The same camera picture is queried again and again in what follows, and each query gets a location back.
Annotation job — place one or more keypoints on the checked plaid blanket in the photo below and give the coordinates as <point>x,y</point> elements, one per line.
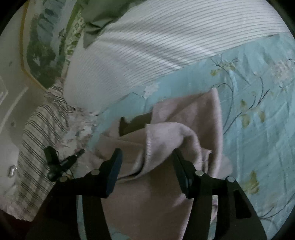
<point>45,127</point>

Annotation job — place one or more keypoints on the green cushion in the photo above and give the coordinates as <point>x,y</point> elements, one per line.
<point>97,14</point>

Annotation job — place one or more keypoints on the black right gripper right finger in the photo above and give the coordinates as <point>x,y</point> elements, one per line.
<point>200,187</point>

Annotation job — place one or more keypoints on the light blue floral bedsheet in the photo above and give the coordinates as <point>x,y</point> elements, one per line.
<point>255,83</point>

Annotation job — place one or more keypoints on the floral white quilt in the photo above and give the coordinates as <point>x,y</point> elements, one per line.
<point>80,130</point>

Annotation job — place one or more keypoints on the white striped pillow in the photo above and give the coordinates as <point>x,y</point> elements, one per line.
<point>156,38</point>

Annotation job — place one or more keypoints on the pink fleece garment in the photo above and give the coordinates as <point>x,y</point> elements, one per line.
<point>147,201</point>

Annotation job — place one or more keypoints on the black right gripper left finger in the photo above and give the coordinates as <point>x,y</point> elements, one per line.
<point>97,184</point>

